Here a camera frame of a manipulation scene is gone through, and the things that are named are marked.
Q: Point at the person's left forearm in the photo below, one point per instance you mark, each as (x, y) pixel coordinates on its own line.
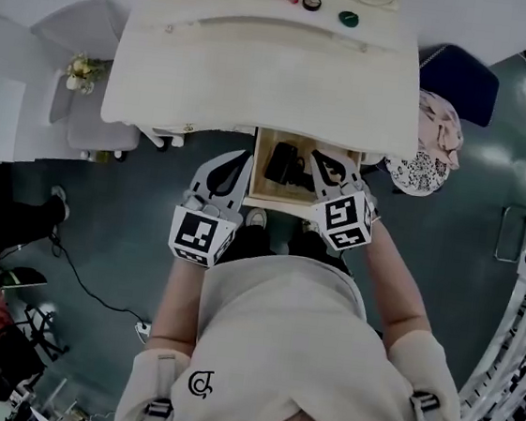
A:
(182, 299)

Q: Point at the pale flower bouquet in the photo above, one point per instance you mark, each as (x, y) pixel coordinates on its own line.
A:
(83, 72)

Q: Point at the black hair dryer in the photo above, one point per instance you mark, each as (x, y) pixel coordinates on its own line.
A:
(281, 164)

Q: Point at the white wooden dressing table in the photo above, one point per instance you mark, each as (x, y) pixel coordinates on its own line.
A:
(259, 81)

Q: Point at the person's white shoe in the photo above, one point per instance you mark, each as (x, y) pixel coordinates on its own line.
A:
(256, 216)
(310, 226)

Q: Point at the person's black trousers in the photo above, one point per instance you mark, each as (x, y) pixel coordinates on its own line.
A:
(252, 241)

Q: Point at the white metal rack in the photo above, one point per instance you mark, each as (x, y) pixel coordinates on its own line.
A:
(505, 364)

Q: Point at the person's right forearm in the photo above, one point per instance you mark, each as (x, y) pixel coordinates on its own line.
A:
(393, 286)

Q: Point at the round green lid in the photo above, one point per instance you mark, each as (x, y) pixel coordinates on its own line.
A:
(348, 18)

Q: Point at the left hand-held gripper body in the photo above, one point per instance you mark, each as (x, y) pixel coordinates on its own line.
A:
(194, 235)

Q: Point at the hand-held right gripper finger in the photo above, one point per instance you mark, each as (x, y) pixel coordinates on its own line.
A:
(353, 180)
(320, 188)

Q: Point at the round black makeup compact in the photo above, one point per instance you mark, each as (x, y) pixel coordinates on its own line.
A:
(311, 2)

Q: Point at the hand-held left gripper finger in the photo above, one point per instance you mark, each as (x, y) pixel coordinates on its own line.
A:
(203, 179)
(243, 184)

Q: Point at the person's white right shoe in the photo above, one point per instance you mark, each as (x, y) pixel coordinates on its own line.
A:
(310, 226)

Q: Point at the white power plug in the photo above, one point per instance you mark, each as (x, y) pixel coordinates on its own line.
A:
(143, 329)

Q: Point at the person's left hand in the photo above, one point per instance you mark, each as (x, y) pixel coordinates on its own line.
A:
(195, 203)

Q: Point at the person's white t-shirt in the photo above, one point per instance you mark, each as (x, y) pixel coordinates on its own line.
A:
(294, 350)

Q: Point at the person's white left shoe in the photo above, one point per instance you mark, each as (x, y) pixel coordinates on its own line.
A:
(256, 216)

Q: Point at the black folding stand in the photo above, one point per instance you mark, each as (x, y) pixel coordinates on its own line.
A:
(44, 331)

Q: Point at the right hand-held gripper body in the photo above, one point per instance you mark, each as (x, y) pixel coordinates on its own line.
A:
(344, 221)

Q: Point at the light wooden drawer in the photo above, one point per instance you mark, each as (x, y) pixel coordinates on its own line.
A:
(258, 190)

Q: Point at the pink crumpled cloth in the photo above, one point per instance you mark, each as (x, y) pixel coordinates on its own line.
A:
(440, 126)

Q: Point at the black and white floral cloth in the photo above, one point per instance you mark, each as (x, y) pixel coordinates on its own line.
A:
(418, 173)

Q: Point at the dark blue chair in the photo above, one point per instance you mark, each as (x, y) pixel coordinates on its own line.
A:
(461, 86)

